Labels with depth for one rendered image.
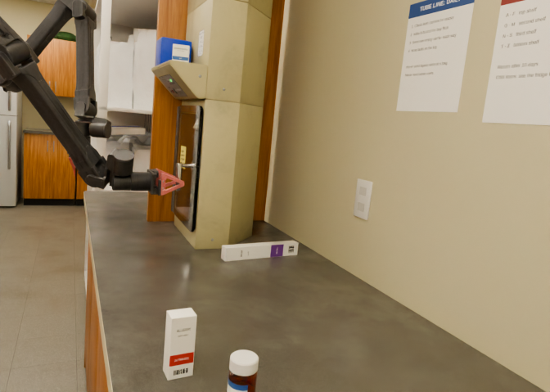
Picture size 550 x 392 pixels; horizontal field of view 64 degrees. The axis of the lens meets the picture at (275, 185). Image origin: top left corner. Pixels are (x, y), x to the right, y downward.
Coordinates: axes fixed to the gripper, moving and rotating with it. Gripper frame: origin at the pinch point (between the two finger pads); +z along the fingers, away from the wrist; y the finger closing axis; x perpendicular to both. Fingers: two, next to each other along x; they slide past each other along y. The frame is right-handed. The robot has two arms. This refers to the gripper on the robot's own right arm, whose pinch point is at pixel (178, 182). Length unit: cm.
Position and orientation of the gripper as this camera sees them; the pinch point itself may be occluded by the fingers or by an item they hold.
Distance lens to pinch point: 141.3
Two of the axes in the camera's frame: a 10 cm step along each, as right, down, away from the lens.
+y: -4.1, -1.6, 9.0
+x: -0.8, 9.9, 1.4
